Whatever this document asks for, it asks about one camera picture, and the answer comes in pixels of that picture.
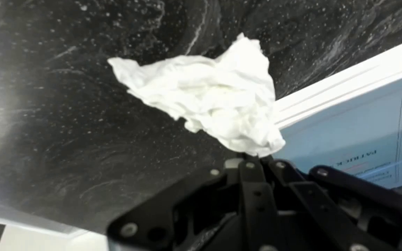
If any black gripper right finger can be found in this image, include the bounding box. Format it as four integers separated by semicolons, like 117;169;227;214
258;155;402;251

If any light blue book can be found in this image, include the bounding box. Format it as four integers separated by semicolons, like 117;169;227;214
270;42;402;190

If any large white paper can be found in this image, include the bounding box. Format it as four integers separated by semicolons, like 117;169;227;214
105;33;287;160

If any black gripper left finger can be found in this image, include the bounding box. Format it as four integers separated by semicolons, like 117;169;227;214
105;157;277;251

